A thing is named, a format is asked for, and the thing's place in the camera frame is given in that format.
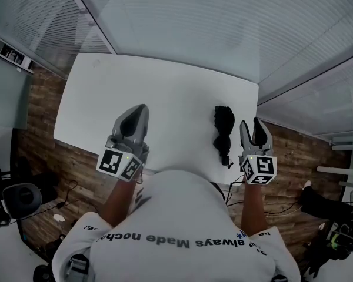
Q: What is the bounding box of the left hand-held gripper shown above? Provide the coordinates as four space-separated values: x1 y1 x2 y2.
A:
96 103 151 184

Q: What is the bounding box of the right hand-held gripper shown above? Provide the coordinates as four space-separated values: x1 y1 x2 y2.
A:
238 116 278 186

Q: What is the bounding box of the person's right forearm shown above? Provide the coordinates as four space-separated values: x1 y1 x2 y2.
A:
239 177 268 237

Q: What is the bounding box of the person's left forearm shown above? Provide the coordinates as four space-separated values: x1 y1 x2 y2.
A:
101 172 142 229

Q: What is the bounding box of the person's white printed shirt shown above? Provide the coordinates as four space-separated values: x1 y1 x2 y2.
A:
51 169 301 282

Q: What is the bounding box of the small white side table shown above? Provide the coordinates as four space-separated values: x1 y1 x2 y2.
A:
315 133 353 188

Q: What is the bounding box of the yellow-green black helmet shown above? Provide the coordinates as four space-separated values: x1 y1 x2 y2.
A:
328 230 353 254

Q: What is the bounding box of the frosted glass door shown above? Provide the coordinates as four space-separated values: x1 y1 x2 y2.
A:
0 51 34 130

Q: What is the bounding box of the white shelf unit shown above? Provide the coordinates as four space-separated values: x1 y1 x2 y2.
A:
0 30 35 71

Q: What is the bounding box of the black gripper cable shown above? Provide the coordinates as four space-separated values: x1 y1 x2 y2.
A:
224 174 245 209

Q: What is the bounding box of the black floor cable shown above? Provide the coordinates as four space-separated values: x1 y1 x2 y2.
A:
56 179 79 209

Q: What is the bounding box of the grey strap buckle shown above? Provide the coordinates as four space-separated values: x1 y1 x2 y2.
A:
67 254 91 282

